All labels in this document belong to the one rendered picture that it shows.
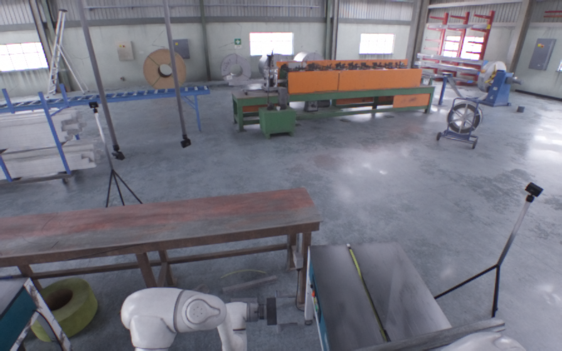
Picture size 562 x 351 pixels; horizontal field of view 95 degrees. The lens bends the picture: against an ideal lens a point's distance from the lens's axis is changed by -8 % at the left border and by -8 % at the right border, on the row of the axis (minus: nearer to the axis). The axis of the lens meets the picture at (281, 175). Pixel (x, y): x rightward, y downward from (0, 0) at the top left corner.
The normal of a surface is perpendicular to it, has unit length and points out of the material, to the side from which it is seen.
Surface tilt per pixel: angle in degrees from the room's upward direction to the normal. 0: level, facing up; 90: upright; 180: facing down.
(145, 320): 43
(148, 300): 12
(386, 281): 0
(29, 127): 90
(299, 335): 0
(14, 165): 90
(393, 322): 0
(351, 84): 90
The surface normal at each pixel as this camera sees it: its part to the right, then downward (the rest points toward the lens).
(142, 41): 0.30, 0.43
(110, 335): 0.00, -0.89
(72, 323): 0.79, 0.28
